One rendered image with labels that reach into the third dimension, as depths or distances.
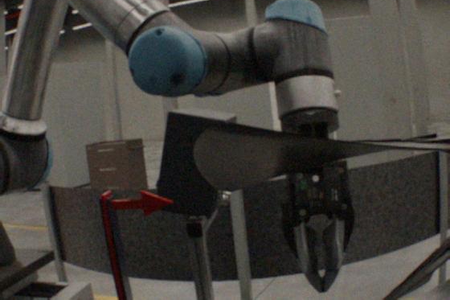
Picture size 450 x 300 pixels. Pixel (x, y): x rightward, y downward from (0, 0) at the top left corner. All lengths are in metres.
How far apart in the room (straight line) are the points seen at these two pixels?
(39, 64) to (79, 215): 1.74
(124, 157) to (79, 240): 4.51
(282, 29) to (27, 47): 0.44
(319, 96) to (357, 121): 5.82
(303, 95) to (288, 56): 0.05
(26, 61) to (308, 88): 0.48
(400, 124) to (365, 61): 1.88
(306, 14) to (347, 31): 5.80
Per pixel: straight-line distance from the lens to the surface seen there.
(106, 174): 7.33
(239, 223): 2.23
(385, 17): 4.75
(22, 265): 0.93
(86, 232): 2.65
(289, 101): 0.68
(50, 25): 0.95
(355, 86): 6.49
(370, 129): 6.49
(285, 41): 0.71
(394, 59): 4.72
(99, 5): 0.69
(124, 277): 0.56
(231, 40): 0.72
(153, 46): 0.62
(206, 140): 0.41
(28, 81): 0.97
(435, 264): 0.62
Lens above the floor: 1.26
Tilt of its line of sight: 3 degrees down
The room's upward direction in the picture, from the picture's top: 6 degrees counter-clockwise
